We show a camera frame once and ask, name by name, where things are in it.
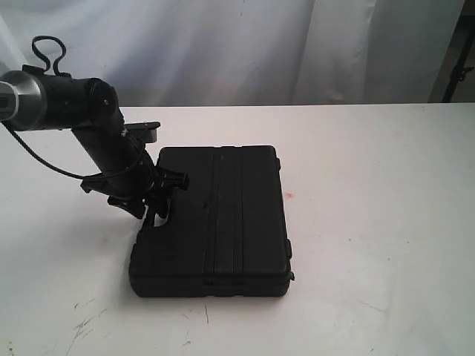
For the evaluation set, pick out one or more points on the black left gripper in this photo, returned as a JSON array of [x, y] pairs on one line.
[[132, 177]]

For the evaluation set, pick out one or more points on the black plastic tool case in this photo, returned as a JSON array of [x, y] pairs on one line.
[[225, 234]]

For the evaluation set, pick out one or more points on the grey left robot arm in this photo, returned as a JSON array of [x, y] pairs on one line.
[[89, 108]]

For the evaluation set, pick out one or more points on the white backdrop curtain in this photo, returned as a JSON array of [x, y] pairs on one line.
[[203, 53]]

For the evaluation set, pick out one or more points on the black tripod stand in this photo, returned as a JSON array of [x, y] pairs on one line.
[[460, 86]]

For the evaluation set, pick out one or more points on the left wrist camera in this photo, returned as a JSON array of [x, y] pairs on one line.
[[144, 131]]

